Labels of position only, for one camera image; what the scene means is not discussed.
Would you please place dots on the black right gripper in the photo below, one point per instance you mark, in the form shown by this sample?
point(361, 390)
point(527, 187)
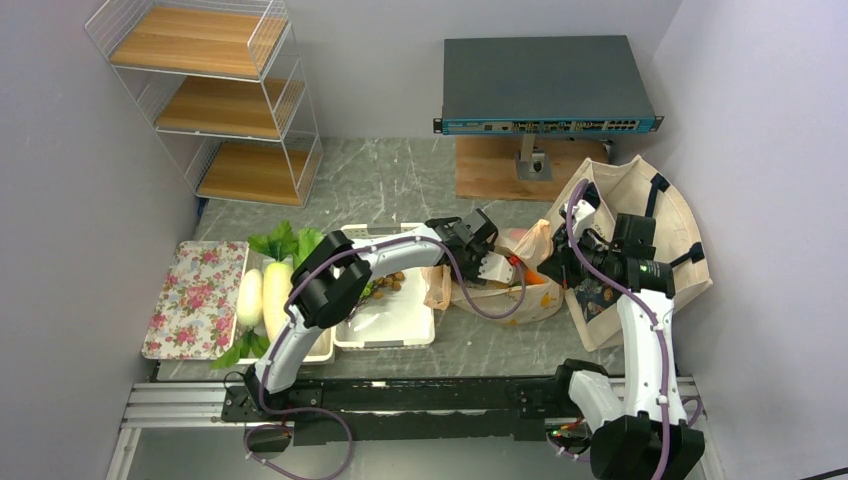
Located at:
point(560, 267)

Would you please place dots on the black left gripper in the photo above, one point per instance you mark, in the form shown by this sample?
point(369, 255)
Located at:
point(473, 275)

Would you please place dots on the orange plastic grocery bag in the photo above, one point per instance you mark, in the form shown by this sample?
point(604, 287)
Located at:
point(515, 304)

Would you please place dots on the beige canvas tote bag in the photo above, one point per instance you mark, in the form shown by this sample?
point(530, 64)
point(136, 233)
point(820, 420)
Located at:
point(627, 189)

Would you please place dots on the brown longan fruit branch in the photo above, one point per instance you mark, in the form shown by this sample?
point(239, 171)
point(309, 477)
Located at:
point(379, 288)

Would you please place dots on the green lettuce leaf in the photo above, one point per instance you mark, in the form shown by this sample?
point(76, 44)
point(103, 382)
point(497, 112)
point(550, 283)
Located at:
point(307, 239)

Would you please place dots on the large white daikon radish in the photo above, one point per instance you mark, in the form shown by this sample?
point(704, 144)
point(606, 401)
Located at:
point(278, 245)

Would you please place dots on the orange fruit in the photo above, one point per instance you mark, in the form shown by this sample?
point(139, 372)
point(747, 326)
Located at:
point(533, 278)

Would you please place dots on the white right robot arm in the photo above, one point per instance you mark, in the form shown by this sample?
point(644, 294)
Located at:
point(645, 434)

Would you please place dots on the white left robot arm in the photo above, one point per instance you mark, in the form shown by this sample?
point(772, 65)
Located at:
point(327, 285)

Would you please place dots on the wooden board with metal stand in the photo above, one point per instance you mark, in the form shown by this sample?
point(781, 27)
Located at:
point(489, 167)

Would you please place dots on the right white plastic basket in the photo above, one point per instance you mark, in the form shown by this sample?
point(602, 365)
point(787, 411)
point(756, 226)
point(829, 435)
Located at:
point(401, 319)

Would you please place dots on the floral pattern tray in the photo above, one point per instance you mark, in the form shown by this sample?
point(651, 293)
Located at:
point(194, 316)

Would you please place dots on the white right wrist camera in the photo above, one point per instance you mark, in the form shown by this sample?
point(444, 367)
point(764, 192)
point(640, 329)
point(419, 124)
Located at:
point(582, 214)

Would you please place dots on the dark grey network switch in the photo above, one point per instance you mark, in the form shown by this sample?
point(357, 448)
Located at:
point(563, 85)

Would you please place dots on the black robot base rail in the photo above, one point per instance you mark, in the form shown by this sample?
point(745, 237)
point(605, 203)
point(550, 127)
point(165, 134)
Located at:
point(318, 411)

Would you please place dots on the white wire wooden shelf rack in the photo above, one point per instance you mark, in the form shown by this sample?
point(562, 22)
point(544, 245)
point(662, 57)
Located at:
point(223, 86)

